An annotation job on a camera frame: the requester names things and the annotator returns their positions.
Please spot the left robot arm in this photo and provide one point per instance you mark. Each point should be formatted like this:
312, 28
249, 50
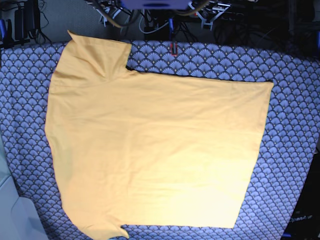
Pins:
225, 10

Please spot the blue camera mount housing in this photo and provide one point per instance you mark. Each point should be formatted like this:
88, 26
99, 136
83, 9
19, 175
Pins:
155, 4

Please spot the red-black table clamp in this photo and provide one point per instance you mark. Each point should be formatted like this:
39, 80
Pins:
173, 49

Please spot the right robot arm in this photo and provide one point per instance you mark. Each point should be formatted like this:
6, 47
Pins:
110, 9

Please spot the blue fan-patterned tablecloth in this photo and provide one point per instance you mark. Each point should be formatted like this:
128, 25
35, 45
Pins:
291, 133

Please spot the black OpenArm box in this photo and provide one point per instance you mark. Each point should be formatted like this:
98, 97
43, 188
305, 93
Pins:
304, 223

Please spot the grey plastic bin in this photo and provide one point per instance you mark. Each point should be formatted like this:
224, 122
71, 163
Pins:
19, 219

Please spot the yellow T-shirt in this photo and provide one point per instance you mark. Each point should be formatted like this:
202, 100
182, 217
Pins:
133, 148

